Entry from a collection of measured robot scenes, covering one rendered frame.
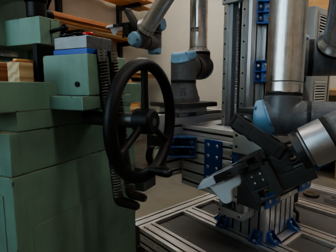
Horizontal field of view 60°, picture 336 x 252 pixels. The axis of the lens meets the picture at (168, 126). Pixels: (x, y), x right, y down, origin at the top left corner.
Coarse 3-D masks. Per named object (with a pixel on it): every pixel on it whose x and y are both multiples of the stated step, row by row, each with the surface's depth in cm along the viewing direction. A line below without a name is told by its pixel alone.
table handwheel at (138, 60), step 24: (120, 72) 58; (144, 72) 65; (120, 96) 56; (144, 96) 66; (168, 96) 76; (96, 120) 72; (120, 120) 69; (144, 120) 64; (168, 120) 78; (168, 144) 77; (120, 168) 58
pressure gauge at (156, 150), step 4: (148, 148) 97; (152, 148) 96; (156, 148) 97; (148, 152) 96; (152, 152) 95; (156, 152) 98; (148, 156) 96; (152, 156) 95; (148, 160) 96; (152, 160) 95; (148, 164) 99
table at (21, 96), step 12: (0, 84) 54; (12, 84) 56; (24, 84) 59; (36, 84) 61; (48, 84) 64; (132, 84) 93; (0, 96) 54; (12, 96) 57; (24, 96) 59; (36, 96) 61; (48, 96) 64; (60, 96) 63; (72, 96) 61; (84, 96) 61; (96, 96) 64; (132, 96) 94; (0, 108) 55; (12, 108) 57; (24, 108) 59; (36, 108) 62; (48, 108) 64; (60, 108) 63; (72, 108) 62; (84, 108) 61; (96, 108) 64
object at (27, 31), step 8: (32, 16) 75; (40, 16) 75; (8, 24) 80; (16, 24) 78; (24, 24) 77; (32, 24) 75; (40, 24) 75; (48, 24) 77; (56, 24) 79; (8, 32) 80; (16, 32) 78; (24, 32) 77; (32, 32) 76; (40, 32) 75; (48, 32) 77; (56, 32) 79; (8, 40) 80; (16, 40) 79; (24, 40) 77; (32, 40) 76; (40, 40) 75; (48, 40) 77; (24, 48) 86
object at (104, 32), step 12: (60, 0) 333; (108, 0) 383; (120, 0) 383; (132, 0) 384; (144, 0) 387; (60, 12) 281; (120, 12) 414; (60, 24) 294; (72, 24) 303; (84, 24) 312; (96, 24) 319; (108, 24) 334; (60, 36) 335; (96, 36) 365; (108, 36) 365; (120, 36) 366; (120, 48) 420; (132, 108) 387
